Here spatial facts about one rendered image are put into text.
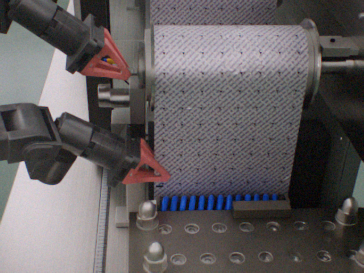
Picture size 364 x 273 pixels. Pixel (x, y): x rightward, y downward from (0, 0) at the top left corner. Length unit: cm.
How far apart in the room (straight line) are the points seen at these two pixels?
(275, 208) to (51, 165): 37
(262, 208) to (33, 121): 39
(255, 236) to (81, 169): 51
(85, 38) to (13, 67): 312
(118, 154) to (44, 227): 30
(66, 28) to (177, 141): 25
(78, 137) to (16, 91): 279
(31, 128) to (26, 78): 299
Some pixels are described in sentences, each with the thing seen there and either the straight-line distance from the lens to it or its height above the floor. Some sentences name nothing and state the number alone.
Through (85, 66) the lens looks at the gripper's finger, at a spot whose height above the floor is 126.
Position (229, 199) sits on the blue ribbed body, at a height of 104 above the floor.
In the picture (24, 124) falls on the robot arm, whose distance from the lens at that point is 82.
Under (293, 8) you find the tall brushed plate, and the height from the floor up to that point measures 122.
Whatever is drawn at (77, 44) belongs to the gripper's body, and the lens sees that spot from 86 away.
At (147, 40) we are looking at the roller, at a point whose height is 130.
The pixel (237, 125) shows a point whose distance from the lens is 88.
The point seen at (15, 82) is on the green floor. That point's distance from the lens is 375.
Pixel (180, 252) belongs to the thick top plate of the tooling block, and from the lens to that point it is 85.
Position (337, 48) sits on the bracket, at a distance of 91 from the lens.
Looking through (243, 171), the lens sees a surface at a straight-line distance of 94.
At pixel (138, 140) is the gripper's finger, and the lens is 90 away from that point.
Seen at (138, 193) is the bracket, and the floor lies 98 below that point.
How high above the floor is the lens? 162
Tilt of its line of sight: 32 degrees down
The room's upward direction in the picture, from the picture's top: 2 degrees clockwise
